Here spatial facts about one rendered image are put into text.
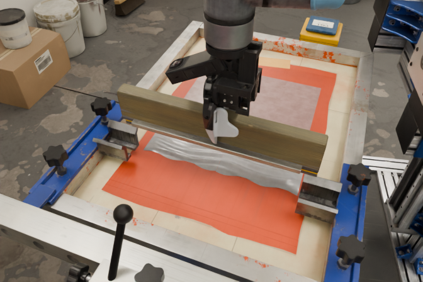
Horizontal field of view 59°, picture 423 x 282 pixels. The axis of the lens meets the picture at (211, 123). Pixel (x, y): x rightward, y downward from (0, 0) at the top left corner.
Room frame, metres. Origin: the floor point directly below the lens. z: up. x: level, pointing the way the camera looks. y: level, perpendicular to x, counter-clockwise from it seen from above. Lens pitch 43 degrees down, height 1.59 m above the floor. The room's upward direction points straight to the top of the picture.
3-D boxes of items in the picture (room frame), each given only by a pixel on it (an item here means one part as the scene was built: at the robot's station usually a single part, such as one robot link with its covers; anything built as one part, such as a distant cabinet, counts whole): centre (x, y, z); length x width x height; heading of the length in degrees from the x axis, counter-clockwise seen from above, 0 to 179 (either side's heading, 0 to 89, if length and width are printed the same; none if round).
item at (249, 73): (0.51, -0.03, 1.23); 0.09 x 0.08 x 0.12; 69
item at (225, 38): (0.52, -0.03, 1.31); 0.08 x 0.08 x 0.05
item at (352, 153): (0.70, -0.07, 0.97); 0.79 x 0.58 x 0.04; 159
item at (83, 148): (0.57, 0.27, 0.98); 0.30 x 0.05 x 0.07; 159
